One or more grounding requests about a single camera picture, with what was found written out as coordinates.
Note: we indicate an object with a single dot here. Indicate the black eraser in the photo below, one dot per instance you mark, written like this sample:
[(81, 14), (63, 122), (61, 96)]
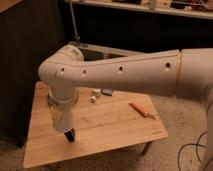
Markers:
[(70, 135)]

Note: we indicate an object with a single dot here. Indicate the metal shelf rack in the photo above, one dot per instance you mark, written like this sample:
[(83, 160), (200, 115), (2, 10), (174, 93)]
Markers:
[(135, 27)]

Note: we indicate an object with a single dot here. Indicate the dark cabinet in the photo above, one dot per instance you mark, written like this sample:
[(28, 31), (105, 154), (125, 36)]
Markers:
[(30, 31)]

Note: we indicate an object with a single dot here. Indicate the white ceramic cup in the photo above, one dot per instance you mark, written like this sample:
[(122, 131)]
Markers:
[(61, 120)]

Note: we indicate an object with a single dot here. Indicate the blue sponge block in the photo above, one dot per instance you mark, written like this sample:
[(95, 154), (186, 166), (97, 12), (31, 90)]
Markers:
[(107, 92)]

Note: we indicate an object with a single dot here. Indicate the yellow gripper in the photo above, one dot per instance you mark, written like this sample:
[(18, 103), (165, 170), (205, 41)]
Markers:
[(59, 107)]

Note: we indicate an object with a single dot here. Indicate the wooden folding table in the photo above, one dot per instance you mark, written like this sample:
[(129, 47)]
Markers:
[(110, 123)]

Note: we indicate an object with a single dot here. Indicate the green bowl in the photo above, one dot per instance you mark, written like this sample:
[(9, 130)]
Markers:
[(62, 97)]

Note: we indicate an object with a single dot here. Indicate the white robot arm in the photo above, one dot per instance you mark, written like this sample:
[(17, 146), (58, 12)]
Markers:
[(185, 74)]

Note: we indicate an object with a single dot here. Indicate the orange carrot toy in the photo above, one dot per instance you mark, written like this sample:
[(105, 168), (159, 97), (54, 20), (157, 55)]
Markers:
[(141, 110)]

